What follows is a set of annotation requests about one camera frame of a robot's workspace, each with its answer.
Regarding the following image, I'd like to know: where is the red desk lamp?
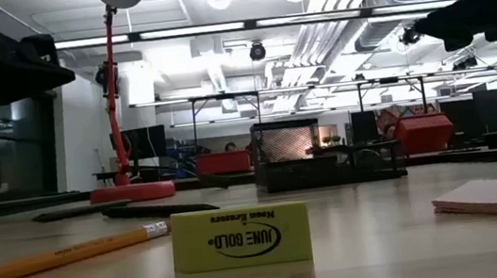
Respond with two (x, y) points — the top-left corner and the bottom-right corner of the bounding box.
(65, 0), (177, 208)

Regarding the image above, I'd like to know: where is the yellow pencil with eraser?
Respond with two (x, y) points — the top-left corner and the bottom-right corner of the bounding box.
(0, 220), (177, 278)

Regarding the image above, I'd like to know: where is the black pen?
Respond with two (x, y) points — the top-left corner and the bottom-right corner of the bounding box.
(30, 198), (134, 225)
(101, 194), (222, 226)

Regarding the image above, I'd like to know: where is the black ceiling spotlight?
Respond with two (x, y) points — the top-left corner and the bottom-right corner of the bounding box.
(397, 24), (423, 48)
(247, 41), (268, 63)

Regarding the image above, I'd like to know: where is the black metal rig frame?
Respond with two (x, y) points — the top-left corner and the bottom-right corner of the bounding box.
(187, 89), (267, 159)
(355, 72), (430, 123)

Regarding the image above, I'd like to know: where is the yellow-green rubber eraser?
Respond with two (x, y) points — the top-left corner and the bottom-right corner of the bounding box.
(168, 198), (315, 278)

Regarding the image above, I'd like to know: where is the red storage bin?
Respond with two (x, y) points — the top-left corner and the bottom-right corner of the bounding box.
(389, 109), (458, 158)
(194, 147), (254, 179)

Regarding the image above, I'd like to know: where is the black mesh desk organizer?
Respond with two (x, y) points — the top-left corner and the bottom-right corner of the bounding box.
(249, 106), (409, 197)

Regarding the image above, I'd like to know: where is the black lamp power cable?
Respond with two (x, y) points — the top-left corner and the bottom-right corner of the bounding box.
(135, 153), (233, 201)

